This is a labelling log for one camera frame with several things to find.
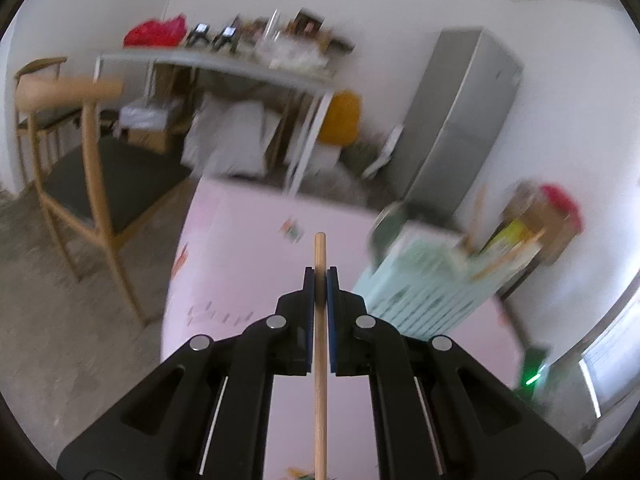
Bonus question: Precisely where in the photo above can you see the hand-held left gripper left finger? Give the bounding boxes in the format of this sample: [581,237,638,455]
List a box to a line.
[56,266,317,480]

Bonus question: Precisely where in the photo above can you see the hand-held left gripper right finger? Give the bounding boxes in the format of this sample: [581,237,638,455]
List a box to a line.
[326,266,586,480]

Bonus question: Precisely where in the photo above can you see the thin wooden stick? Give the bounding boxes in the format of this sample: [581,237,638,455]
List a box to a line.
[312,232,331,480]

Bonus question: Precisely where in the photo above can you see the mint green plastic basket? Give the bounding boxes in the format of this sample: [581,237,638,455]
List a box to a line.
[352,222,508,343]

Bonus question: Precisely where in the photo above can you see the window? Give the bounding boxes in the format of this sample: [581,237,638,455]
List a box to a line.
[580,290,640,418]

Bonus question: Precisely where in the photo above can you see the pink printed tablecloth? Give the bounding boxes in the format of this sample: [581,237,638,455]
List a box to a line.
[161,177,526,480]

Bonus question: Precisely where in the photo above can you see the wooden chopstick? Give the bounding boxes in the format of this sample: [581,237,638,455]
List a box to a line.
[475,230,548,280]

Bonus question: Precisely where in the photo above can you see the large cardboard box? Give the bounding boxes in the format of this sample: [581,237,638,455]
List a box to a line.
[502,182,576,266]

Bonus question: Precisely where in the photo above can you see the yellow and white sack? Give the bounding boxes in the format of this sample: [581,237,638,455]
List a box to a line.
[480,217,526,261]

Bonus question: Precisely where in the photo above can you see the red bag on cardboard box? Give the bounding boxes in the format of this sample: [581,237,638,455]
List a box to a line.
[537,184,583,233]

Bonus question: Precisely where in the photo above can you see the white board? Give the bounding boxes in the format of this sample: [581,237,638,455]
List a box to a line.
[362,125,403,179]

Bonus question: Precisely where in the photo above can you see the large white sack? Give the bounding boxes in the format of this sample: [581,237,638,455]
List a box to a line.
[181,97,281,178]

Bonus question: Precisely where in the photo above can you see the yellow bag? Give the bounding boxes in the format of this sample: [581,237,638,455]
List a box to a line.
[317,90,362,146]

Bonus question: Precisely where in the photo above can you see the silver refrigerator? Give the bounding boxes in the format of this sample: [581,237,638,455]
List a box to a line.
[382,27,523,226]

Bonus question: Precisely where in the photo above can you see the wooden chair with dark seat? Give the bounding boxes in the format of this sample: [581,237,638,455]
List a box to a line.
[15,77,193,326]

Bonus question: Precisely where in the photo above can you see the small cardboard box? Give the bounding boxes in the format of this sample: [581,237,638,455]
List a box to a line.
[120,127,168,155]

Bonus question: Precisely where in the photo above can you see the white bag on small box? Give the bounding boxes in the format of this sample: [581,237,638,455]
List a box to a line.
[120,97,183,131]

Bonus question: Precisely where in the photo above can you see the pile of white plastic bags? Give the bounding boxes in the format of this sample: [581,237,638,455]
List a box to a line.
[257,35,336,78]

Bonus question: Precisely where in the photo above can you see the white table with white legs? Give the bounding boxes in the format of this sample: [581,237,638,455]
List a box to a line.
[94,50,336,196]

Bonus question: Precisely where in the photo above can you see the black device with screen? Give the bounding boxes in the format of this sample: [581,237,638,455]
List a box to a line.
[186,23,211,48]
[212,26,240,52]

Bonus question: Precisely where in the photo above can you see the dark picture box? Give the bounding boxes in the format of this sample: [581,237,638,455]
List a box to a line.
[290,8,326,36]

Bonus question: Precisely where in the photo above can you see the red plastic bag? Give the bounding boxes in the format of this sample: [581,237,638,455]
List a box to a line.
[123,15,187,50]

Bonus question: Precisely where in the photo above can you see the wooden chair with curved back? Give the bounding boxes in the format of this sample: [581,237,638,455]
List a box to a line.
[14,56,68,196]

